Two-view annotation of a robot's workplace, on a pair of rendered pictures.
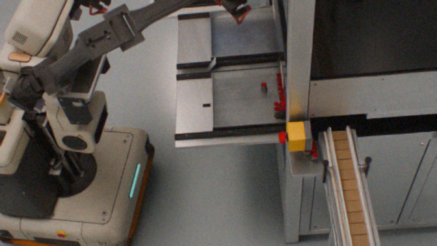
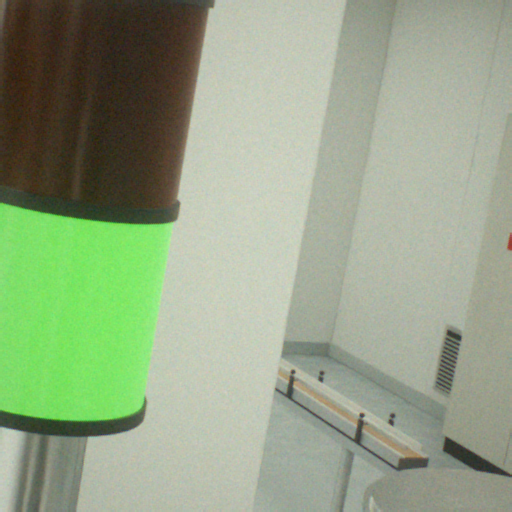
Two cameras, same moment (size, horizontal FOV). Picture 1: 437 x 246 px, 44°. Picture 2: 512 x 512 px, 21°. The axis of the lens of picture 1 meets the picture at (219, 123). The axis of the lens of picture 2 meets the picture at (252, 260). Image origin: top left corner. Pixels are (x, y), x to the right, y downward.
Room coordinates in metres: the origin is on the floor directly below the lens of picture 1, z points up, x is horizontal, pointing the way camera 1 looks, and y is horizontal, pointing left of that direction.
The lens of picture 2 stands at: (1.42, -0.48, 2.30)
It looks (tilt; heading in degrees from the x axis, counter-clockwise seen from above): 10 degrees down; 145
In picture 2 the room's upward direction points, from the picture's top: 10 degrees clockwise
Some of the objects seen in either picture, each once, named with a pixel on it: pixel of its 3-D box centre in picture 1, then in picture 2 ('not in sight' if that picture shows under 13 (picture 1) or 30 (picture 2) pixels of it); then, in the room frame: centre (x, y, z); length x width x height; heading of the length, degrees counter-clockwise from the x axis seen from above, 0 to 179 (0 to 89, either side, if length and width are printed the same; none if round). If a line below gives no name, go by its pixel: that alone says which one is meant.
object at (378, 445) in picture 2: not in sight; (195, 319); (-3.72, 2.83, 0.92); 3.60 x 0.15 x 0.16; 175
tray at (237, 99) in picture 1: (257, 98); not in sight; (1.25, -0.16, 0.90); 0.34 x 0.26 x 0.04; 85
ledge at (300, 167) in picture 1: (309, 159); not in sight; (0.97, -0.29, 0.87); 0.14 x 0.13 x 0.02; 85
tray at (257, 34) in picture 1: (251, 33); not in sight; (1.59, -0.19, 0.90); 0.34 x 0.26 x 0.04; 85
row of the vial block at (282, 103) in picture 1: (281, 95); not in sight; (1.24, -0.24, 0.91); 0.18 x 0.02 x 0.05; 175
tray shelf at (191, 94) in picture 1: (237, 70); not in sight; (1.43, -0.10, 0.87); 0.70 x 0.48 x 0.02; 175
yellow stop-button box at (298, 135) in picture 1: (298, 136); not in sight; (0.99, -0.25, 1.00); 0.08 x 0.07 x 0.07; 85
